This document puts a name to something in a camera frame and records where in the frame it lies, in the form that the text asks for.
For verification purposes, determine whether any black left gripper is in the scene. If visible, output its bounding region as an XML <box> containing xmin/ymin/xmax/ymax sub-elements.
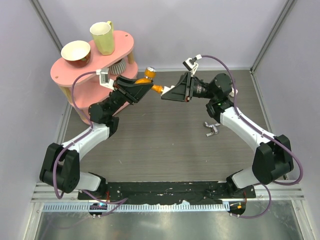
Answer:
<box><xmin>106</xmin><ymin>76</ymin><xmax>154</xmax><ymax>118</ymax></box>

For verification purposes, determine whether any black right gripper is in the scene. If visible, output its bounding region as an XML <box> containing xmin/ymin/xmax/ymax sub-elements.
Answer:
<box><xmin>160</xmin><ymin>72</ymin><xmax>216</xmax><ymax>103</ymax></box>

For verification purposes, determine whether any orange faucet with chrome knob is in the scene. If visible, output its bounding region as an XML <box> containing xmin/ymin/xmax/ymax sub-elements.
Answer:
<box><xmin>135</xmin><ymin>66</ymin><xmax>164</xmax><ymax>94</ymax></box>

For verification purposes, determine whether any white PVC elbow fitting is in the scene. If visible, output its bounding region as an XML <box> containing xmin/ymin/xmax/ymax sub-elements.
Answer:
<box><xmin>161</xmin><ymin>85</ymin><xmax>175</xmax><ymax>96</ymax></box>

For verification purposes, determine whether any dark faucet with white elbow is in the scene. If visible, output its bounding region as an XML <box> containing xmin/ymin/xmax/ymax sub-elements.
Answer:
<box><xmin>229</xmin><ymin>88</ymin><xmax>238</xmax><ymax>98</ymax></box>

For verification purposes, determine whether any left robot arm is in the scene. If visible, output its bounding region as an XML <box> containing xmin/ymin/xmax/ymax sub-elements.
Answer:
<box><xmin>39</xmin><ymin>76</ymin><xmax>154</xmax><ymax>200</ymax></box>

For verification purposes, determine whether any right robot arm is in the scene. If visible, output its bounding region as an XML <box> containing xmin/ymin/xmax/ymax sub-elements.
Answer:
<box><xmin>161</xmin><ymin>72</ymin><xmax>294</xmax><ymax>198</ymax></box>

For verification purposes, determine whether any striped grey bowl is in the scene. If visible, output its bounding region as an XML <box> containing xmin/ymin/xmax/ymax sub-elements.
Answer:
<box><xmin>108</xmin><ymin>58</ymin><xmax>127</xmax><ymax>75</ymax></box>

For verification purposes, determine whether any chrome faucet on table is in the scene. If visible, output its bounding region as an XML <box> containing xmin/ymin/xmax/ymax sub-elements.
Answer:
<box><xmin>203</xmin><ymin>121</ymin><xmax>221</xmax><ymax>137</ymax></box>

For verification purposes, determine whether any pink three-tier shelf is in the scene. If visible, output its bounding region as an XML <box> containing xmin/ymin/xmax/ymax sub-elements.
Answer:
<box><xmin>50</xmin><ymin>30</ymin><xmax>138</xmax><ymax>124</ymax></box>

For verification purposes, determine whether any yellow-green mug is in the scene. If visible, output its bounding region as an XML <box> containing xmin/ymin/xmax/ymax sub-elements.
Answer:
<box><xmin>89</xmin><ymin>21</ymin><xmax>115</xmax><ymax>56</ymax></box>

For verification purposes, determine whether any red bowl white inside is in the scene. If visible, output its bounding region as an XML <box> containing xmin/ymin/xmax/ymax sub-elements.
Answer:
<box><xmin>60</xmin><ymin>40</ymin><xmax>91</xmax><ymax>68</ymax></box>

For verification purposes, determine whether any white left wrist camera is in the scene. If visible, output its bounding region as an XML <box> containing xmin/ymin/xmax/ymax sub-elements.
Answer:
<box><xmin>95</xmin><ymin>67</ymin><xmax>115</xmax><ymax>91</ymax></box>

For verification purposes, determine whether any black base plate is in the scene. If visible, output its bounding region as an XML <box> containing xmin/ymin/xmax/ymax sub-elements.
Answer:
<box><xmin>88</xmin><ymin>181</ymin><xmax>256</xmax><ymax>205</ymax></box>

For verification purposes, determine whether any slotted cable duct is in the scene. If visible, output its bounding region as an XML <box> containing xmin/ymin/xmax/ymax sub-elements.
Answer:
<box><xmin>42</xmin><ymin>201</ymin><xmax>230</xmax><ymax>213</ymax></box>

